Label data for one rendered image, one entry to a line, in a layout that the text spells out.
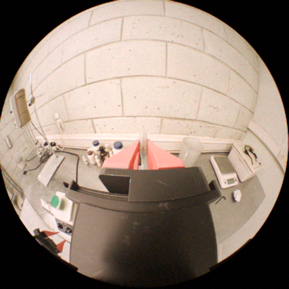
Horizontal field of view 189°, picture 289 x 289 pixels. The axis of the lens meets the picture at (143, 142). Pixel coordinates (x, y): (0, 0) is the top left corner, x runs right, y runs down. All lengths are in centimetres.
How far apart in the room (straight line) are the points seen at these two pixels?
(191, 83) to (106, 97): 47
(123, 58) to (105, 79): 15
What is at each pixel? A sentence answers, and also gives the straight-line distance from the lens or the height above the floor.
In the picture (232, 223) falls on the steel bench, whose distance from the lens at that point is 62.
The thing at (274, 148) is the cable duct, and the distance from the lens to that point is 105.
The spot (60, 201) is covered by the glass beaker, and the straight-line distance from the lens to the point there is 42.
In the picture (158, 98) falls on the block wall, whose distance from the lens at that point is 48.
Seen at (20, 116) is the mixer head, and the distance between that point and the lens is 71.
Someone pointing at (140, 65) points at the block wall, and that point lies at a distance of 49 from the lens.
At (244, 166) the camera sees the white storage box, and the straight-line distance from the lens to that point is 77.
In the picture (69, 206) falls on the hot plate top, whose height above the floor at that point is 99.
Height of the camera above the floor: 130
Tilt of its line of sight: 37 degrees down
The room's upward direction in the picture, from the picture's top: 1 degrees clockwise
